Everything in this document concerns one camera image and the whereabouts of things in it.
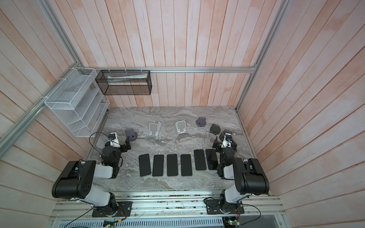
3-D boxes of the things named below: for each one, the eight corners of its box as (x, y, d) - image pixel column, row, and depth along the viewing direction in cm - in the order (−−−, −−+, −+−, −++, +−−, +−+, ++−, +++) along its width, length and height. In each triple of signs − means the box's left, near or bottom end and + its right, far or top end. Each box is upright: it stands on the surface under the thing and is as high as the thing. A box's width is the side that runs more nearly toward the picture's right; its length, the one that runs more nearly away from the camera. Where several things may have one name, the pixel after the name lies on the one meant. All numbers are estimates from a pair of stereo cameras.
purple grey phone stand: (199, 128, 110) (200, 121, 104) (196, 124, 113) (197, 117, 107) (205, 126, 112) (206, 119, 105) (202, 122, 114) (204, 115, 108)
